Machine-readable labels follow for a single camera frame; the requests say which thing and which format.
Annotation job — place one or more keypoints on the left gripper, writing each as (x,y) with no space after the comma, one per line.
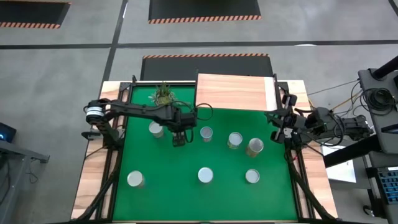
(183,119)

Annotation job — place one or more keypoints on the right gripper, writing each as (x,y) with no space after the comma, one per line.
(293,119)

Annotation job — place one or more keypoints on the blue green label tin can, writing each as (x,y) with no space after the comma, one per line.
(155,128)

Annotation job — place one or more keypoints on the blue dotted label tin can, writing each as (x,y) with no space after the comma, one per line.
(206,132)

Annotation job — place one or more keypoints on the orange label tin can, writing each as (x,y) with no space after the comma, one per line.
(256,145)

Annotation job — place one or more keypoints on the pale green label tin can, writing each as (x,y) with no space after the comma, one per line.
(205,175)

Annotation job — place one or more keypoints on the mix vegetable label tin can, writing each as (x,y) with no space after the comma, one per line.
(235,138)

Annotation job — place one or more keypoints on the silver lid tin can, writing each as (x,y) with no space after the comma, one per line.
(252,176)
(135,178)

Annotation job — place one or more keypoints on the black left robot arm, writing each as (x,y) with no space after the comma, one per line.
(136,110)

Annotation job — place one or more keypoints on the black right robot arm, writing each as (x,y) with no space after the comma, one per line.
(357,127)

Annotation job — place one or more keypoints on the wooden shelf with black legs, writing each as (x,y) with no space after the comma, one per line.
(230,91)

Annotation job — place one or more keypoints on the potted succulent plant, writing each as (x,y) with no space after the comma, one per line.
(163,96)

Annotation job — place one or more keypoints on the green table mat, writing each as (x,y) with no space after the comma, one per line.
(186,199)

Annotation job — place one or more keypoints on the black hazard striped floor mat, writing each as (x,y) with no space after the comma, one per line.
(171,68)
(204,9)
(31,12)

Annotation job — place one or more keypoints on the white paper sheet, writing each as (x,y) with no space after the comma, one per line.
(342,169)

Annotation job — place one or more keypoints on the grey equipment stand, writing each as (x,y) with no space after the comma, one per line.
(368,81)

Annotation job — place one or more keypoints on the blue lit keyboard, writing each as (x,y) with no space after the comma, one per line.
(388,185)

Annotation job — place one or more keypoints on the grey desk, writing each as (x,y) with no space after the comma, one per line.
(18,152)

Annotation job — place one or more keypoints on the dark monitor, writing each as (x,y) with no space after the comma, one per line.
(6,132)

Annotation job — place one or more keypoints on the black aluminium table frame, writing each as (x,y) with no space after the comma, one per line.
(113,183)

